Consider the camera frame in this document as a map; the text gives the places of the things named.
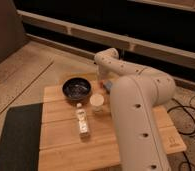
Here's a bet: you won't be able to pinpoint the white shelf rail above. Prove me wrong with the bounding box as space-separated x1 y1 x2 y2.
18 10 195 69

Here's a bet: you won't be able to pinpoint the white paper cup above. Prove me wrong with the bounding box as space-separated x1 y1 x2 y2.
90 93 104 112

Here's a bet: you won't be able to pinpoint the blue sponge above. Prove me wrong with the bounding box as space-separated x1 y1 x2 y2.
103 80 113 93

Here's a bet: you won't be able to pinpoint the clear plastic bottle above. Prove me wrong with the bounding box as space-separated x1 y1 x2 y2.
76 103 90 138

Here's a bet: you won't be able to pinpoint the dark ceramic bowl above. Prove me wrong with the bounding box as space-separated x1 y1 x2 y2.
62 77 91 100

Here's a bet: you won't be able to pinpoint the grey sofa corner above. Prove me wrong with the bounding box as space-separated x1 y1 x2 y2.
0 0 28 63

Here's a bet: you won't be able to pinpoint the black floor cables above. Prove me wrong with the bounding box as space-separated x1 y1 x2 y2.
165 93 195 171

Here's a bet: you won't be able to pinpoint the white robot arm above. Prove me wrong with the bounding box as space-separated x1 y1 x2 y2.
94 48 176 171

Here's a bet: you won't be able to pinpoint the black floor mat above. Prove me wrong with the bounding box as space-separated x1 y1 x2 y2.
0 103 43 171

